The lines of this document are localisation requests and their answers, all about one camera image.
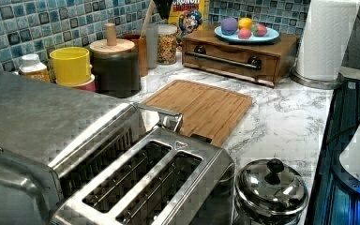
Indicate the pink toy strawberry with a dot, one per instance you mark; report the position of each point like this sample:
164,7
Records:
244,33

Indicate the brown utensil holder cup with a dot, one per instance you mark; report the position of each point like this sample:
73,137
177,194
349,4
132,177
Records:
141,48

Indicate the dark canister with wooden lid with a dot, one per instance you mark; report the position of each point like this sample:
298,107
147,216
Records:
115,65

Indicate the glass jar with cereal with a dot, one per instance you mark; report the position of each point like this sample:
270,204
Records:
166,44

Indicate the yellow mug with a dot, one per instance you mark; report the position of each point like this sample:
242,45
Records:
71,65

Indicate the silver two-slot toaster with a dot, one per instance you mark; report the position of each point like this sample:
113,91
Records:
163,179

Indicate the purple toy fruit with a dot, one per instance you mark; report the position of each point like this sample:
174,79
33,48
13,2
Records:
229,26

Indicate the red green toy strawberry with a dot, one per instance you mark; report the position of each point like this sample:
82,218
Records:
259,30

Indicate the wooden spoon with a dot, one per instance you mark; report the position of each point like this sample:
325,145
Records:
147,19

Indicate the grey frosted tumbler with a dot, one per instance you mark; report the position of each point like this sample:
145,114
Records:
152,45

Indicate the stainless steel toaster oven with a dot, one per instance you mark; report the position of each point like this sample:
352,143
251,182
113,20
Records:
56,139

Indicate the yellow toy lemon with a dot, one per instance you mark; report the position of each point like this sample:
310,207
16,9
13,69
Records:
245,23

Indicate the wooden drawer box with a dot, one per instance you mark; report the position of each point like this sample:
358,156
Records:
265,60

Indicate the pink cup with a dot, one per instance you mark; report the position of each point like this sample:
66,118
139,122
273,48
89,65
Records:
87,84

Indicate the bamboo cutting board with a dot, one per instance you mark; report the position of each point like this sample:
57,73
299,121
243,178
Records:
208,111

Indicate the cereal box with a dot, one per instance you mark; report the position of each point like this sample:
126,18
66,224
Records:
187,16

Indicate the white capped spice bottle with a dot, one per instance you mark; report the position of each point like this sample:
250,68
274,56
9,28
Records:
32,67

